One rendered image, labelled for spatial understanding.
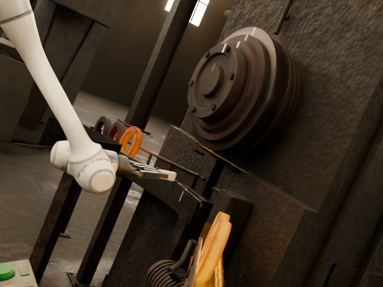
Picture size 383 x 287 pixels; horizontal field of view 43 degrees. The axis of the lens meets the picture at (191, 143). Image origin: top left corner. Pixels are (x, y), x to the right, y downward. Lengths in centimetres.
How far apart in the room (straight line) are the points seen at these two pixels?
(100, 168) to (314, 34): 88
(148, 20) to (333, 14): 1076
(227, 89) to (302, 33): 38
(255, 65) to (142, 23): 1075
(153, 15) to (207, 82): 1074
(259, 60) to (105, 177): 65
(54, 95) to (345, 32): 93
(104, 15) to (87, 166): 300
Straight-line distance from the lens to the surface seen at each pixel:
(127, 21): 1220
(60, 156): 154
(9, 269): 101
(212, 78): 170
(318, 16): 181
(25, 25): 146
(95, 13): 427
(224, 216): 134
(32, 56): 147
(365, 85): 154
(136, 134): 235
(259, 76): 162
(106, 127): 270
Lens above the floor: 106
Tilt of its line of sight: 6 degrees down
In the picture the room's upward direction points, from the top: 23 degrees clockwise
